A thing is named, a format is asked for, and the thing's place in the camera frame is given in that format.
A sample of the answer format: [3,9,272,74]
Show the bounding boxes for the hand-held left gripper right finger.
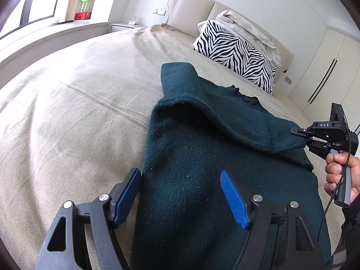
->
[220,170,328,270]

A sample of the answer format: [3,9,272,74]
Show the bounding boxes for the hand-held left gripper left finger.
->
[35,168,142,270]

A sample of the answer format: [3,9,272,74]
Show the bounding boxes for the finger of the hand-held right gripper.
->
[290,127,313,138]
[306,141,330,155]

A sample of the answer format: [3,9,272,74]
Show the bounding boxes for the dark green knit sweater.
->
[130,62,334,270]

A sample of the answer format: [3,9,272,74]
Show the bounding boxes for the person's right forearm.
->
[340,193,360,270]

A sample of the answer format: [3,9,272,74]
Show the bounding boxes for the person's right hand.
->
[324,152,360,201]

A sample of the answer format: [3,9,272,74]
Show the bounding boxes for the white wardrobe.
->
[289,25,360,135]

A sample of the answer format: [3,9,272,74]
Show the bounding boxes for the bed with beige sheet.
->
[0,24,349,270]

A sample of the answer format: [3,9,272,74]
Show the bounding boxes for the zebra print pillow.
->
[193,20,277,96]

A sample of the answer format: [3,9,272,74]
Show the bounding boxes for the crumpled white duvet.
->
[197,10,282,66]

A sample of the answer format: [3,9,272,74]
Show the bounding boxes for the beige padded headboard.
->
[167,0,293,75]

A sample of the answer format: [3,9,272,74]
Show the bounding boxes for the white nightstand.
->
[110,23,143,34]

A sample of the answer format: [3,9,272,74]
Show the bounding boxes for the white window bench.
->
[0,22,111,89]

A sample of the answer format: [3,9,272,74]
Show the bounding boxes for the beige curtain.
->
[54,0,83,23]

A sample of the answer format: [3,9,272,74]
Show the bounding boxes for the black framed window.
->
[0,0,67,39]

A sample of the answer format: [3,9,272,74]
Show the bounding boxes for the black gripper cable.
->
[318,112,352,244]

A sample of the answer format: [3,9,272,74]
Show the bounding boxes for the black wardrobe handles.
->
[307,58,338,103]

